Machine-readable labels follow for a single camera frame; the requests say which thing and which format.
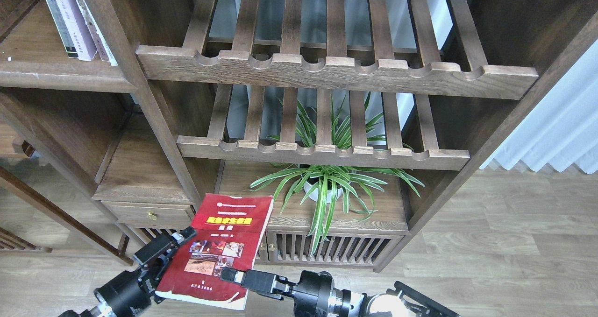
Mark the green spider plant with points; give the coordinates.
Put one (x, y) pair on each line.
(332, 185)

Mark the red cover book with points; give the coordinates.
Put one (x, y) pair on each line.
(229, 230)

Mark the black yellow-green cover book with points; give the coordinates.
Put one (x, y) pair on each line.
(62, 29)

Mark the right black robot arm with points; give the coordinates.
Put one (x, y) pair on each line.
(401, 301)

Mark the dark wooden bookshelf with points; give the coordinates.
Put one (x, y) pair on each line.
(200, 103)

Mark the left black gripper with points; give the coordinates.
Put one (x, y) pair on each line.
(129, 294)

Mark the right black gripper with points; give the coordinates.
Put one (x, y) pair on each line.
(314, 295)

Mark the white lavender cover book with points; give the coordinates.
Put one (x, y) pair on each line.
(77, 28)

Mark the white curtain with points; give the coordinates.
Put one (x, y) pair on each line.
(562, 130)

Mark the white standing books on shelf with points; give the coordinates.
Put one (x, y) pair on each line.
(99, 40)

